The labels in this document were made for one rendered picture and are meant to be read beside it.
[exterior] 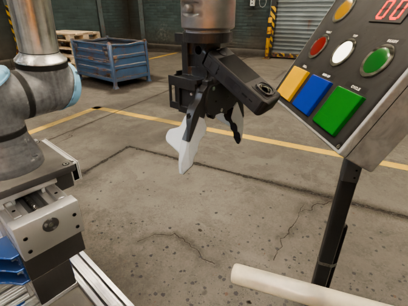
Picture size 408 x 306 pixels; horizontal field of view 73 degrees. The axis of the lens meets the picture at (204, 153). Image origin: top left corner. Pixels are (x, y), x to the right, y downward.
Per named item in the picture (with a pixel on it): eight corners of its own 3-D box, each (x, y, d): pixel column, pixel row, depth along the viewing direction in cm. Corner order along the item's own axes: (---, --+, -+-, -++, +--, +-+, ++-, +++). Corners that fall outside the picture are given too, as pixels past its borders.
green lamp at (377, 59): (364, 76, 44) (371, 48, 42) (360, 71, 48) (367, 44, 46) (386, 78, 43) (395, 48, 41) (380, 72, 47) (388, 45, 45)
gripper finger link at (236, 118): (226, 125, 56) (209, 94, 49) (251, 132, 52) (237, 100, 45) (218, 136, 55) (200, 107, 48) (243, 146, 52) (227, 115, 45)
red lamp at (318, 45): (309, 57, 62) (312, 36, 60) (309, 54, 66) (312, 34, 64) (324, 58, 61) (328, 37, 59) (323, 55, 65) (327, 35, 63)
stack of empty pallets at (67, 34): (39, 67, 636) (30, 31, 602) (70, 61, 706) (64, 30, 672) (78, 71, 586) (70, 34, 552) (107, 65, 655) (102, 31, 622)
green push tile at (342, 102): (331, 134, 46) (362, 96, 43) (310, 119, 52) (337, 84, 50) (338, 139, 46) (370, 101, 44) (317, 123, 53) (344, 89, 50)
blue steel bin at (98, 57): (76, 79, 521) (68, 38, 488) (113, 72, 576) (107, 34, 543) (114, 89, 453) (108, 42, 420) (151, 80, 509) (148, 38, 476)
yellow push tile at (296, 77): (287, 100, 64) (306, 71, 61) (276, 92, 70) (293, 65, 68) (293, 104, 64) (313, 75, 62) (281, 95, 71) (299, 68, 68)
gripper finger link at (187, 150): (162, 164, 45) (184, 112, 46) (187, 176, 42) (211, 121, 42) (149, 159, 43) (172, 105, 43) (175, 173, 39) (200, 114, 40)
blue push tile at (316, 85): (305, 115, 55) (330, 81, 52) (291, 103, 61) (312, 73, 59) (312, 119, 55) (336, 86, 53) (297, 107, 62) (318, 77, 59)
